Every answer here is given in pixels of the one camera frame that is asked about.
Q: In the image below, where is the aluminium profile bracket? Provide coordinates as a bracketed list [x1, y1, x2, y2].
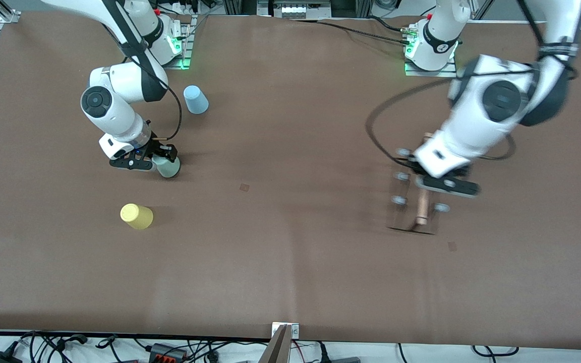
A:
[258, 322, 301, 363]

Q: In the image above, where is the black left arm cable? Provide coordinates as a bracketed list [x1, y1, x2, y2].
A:
[366, 0, 578, 170]

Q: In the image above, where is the brown table mat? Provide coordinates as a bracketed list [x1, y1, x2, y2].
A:
[0, 11, 581, 351]

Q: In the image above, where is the aluminium corner extrusion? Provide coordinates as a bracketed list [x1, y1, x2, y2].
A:
[0, 0, 22, 24]

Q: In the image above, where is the white power strip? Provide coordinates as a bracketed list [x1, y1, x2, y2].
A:
[269, 2, 332, 19]

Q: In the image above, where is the thin black cable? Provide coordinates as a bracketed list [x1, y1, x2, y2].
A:
[290, 18, 410, 45]

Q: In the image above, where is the thick black cable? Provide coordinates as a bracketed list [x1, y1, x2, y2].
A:
[366, 15, 404, 33]

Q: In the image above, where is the pale green plastic cup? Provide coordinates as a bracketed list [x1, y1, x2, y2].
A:
[154, 155, 182, 179]

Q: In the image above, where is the black orange connector box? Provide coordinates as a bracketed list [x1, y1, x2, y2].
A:
[148, 343, 189, 361]

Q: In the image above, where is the black looped floor cable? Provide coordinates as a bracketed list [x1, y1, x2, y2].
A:
[471, 345, 519, 357]

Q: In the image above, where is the light blue plastic cup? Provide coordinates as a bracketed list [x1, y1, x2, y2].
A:
[183, 85, 209, 115]

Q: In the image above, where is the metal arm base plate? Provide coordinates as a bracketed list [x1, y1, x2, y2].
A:
[137, 14, 194, 70]
[404, 48, 458, 78]

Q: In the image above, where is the black wire cup holder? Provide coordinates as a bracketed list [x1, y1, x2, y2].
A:
[387, 132, 451, 236]

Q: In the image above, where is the yellow plastic cup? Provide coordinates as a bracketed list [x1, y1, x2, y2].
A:
[120, 203, 154, 230]

